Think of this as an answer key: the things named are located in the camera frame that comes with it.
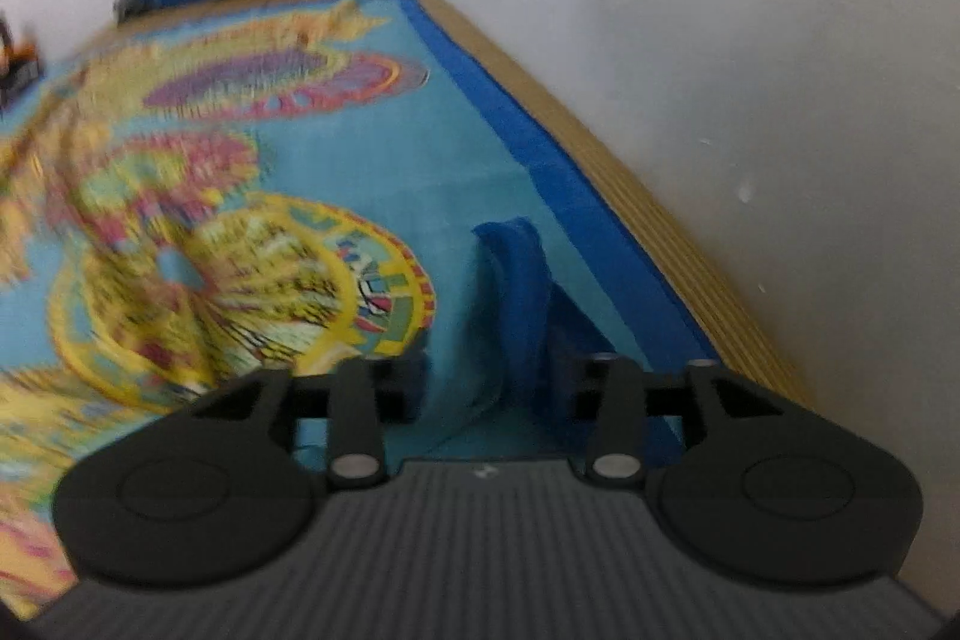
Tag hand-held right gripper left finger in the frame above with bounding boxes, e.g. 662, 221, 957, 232
191, 355, 428, 487

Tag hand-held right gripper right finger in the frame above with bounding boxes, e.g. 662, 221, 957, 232
551, 351, 796, 489

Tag blue printed cloth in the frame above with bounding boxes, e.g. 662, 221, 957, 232
0, 0, 721, 618

